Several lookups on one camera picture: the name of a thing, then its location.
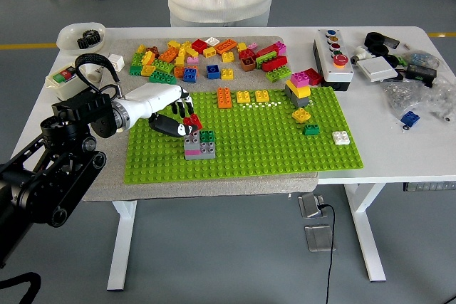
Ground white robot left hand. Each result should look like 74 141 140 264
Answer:
123 82 196 138

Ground red square brick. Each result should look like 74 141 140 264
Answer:
191 38 208 55
183 113 203 131

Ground grey two-by-three brick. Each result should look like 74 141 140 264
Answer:
184 129 201 151

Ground dark green two-by-four brick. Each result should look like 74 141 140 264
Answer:
147 70 177 86

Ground light green two-by-four brick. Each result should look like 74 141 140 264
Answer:
152 58 176 74
254 51 279 70
265 67 292 83

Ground orange two-by-three brick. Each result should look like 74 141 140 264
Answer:
158 46 179 63
217 87 232 109

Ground yellow long brick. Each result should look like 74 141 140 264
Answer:
176 44 189 67

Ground grey long brick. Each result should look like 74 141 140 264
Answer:
184 141 217 161

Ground orange two-by-four brick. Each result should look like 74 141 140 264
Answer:
213 38 238 56

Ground brown square brick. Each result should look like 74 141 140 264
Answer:
239 56 257 73

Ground green studded baseplate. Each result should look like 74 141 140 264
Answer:
123 85 364 184

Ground red long brick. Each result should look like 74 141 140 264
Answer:
255 43 281 58

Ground red two-by-four brick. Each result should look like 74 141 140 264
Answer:
260 55 289 73

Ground yellow wide brick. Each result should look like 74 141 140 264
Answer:
284 79 311 99

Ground grey square brick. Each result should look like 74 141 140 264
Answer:
284 85 310 108

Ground pink square brick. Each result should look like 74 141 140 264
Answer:
289 70 310 88

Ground white square brick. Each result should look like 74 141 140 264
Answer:
331 130 351 147

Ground white cube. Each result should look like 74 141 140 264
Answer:
108 53 125 72

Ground black gear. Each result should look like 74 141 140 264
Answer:
76 29 104 50

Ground white oval bowl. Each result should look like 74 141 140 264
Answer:
56 21 107 56

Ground grey-brown mat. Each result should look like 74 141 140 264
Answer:
82 36 319 202

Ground white table leg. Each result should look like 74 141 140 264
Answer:
106 199 138 291
343 182 388 283

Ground push-button control box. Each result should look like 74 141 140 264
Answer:
312 28 355 92

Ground metal floor socket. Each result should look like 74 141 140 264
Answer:
304 224 336 253
298 192 326 219

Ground white pipe connector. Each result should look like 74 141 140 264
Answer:
350 46 375 66

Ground clear bag of screws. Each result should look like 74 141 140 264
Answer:
380 78 456 124

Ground black power adapter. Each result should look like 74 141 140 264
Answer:
405 63 437 88

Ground clear bag blue parts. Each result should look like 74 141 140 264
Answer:
402 50 440 69

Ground table height control panel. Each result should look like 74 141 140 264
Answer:
403 182 456 192

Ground green red switch box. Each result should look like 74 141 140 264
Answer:
45 62 90 102

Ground black power cord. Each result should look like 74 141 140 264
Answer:
316 204 336 304

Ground white wall switch panel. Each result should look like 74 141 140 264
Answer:
356 56 399 83

